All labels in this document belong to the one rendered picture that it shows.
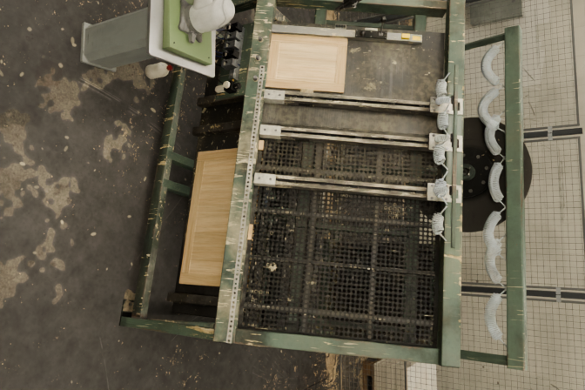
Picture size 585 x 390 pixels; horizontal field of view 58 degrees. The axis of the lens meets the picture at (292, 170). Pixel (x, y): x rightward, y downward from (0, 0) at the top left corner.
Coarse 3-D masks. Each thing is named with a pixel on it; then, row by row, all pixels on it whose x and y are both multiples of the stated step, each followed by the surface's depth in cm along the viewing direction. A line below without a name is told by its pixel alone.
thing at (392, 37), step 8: (272, 24) 334; (272, 32) 334; (280, 32) 333; (288, 32) 332; (296, 32) 332; (304, 32) 332; (312, 32) 332; (320, 32) 331; (328, 32) 331; (336, 32) 331; (344, 32) 331; (352, 32) 331; (360, 40) 333; (368, 40) 332; (376, 40) 331; (384, 40) 330; (392, 40) 329; (400, 40) 329; (408, 40) 328; (416, 40) 328
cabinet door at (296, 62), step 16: (272, 48) 332; (288, 48) 332; (304, 48) 332; (320, 48) 331; (336, 48) 331; (272, 64) 329; (288, 64) 329; (304, 64) 329; (320, 64) 328; (336, 64) 328; (272, 80) 326; (288, 80) 326; (304, 80) 326; (320, 80) 326; (336, 80) 325
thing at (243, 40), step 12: (228, 24) 326; (240, 24) 328; (252, 24) 333; (216, 36) 332; (228, 36) 327; (240, 36) 328; (252, 36) 331; (216, 48) 331; (228, 48) 326; (240, 48) 331; (228, 60) 322; (240, 60) 330; (228, 72) 333; (240, 72) 328; (228, 84) 318; (240, 84) 321; (216, 96) 334; (228, 96) 328
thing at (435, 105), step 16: (272, 96) 318; (288, 96) 321; (304, 96) 318; (320, 96) 317; (336, 96) 317; (352, 96) 316; (400, 112) 319; (416, 112) 316; (432, 112) 314; (448, 112) 308
